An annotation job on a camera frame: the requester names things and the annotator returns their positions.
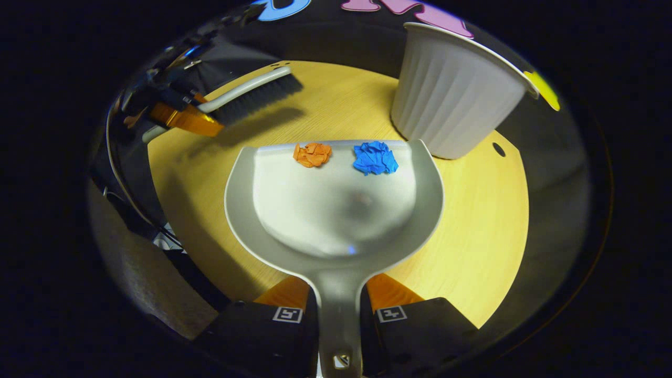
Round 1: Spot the thin cable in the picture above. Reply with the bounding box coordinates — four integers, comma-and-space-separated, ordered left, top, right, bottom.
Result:
104, 94, 174, 239

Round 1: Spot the yellow wooden desktop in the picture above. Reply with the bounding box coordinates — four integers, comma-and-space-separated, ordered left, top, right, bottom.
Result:
147, 60, 530, 329

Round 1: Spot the grey dustpan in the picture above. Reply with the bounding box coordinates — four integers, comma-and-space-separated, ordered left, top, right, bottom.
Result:
224, 139, 445, 378

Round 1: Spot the orange paper trash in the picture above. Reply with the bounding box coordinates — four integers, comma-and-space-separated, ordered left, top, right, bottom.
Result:
293, 142, 332, 169

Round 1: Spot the blue paper trash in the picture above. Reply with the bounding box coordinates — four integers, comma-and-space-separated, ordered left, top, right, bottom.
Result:
352, 141, 399, 176

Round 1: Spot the white ribbed garbage bin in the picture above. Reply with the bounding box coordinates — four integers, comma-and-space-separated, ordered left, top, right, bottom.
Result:
391, 22, 540, 160

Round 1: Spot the small white broom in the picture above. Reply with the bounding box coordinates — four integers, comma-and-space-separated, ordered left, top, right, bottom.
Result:
142, 61, 304, 144

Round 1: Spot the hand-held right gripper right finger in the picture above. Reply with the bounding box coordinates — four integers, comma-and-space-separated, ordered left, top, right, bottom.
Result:
359, 273, 479, 378

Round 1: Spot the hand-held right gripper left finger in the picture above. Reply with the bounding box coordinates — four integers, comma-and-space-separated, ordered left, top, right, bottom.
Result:
194, 275, 320, 378

